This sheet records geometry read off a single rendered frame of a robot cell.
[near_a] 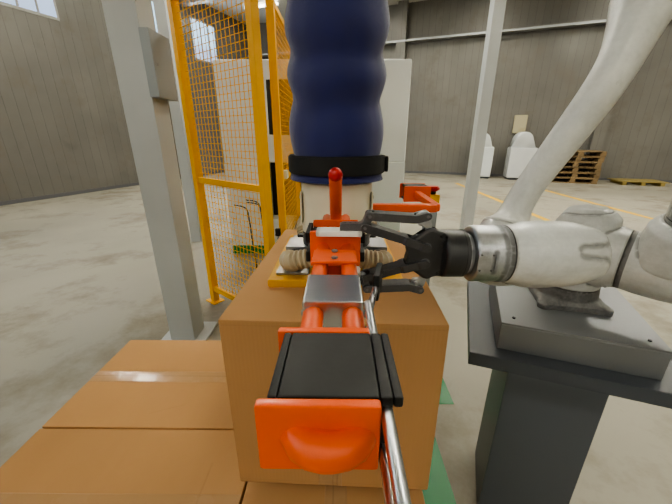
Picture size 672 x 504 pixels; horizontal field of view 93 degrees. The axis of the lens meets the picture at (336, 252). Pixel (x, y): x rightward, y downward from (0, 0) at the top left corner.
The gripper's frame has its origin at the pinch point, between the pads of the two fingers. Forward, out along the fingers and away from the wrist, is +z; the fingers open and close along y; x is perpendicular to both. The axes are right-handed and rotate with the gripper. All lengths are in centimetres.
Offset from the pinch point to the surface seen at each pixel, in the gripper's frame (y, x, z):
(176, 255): 50, 130, 97
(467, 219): 80, 345, -161
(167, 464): 57, 7, 40
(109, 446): 57, 11, 58
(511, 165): 64, 979, -530
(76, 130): -28, 732, 606
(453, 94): -150, 1132, -375
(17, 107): -69, 639, 640
